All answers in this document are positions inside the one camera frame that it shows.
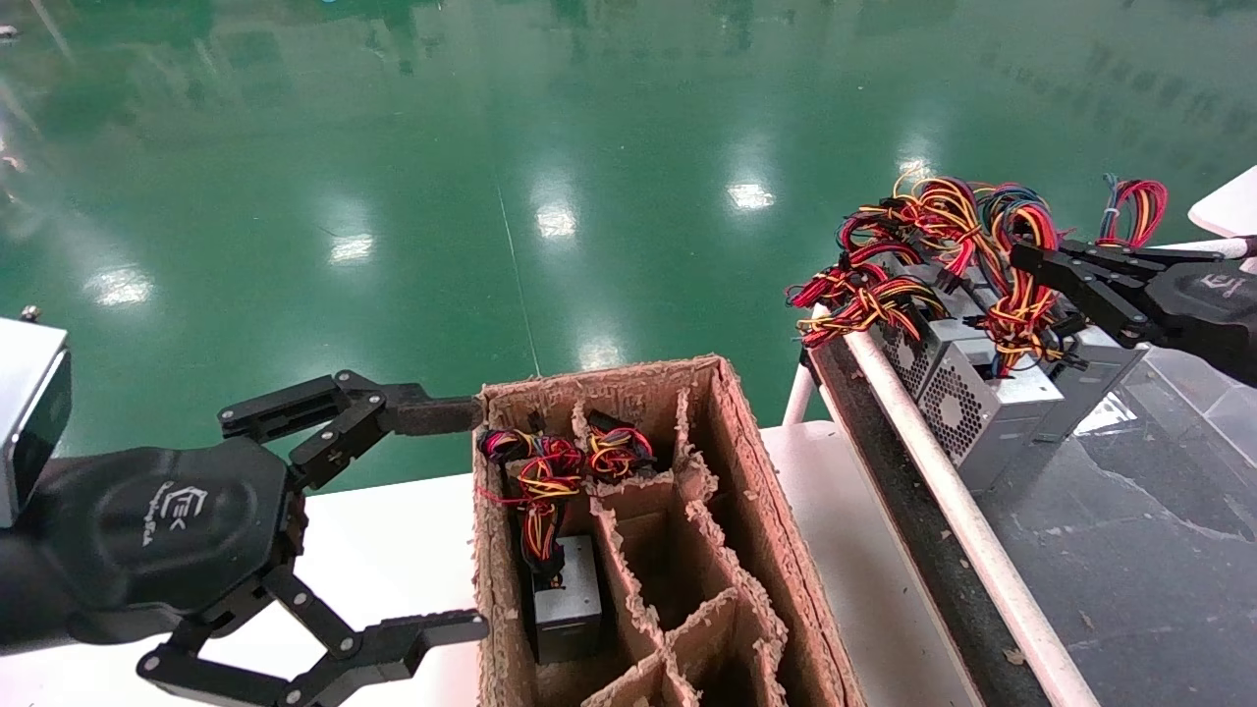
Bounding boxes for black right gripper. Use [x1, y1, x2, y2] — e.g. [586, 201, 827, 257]
[1011, 241, 1257, 386]

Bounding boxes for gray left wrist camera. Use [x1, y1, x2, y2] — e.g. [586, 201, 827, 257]
[0, 312, 73, 528]

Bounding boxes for worn cardboard divider box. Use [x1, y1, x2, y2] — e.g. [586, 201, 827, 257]
[471, 353, 867, 707]

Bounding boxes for white side table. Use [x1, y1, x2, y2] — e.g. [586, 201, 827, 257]
[1188, 165, 1257, 286]

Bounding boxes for clear acrylic divider tray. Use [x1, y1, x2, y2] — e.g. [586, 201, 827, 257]
[1144, 378, 1257, 464]

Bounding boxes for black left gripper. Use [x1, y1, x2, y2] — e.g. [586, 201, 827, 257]
[0, 370, 489, 707]

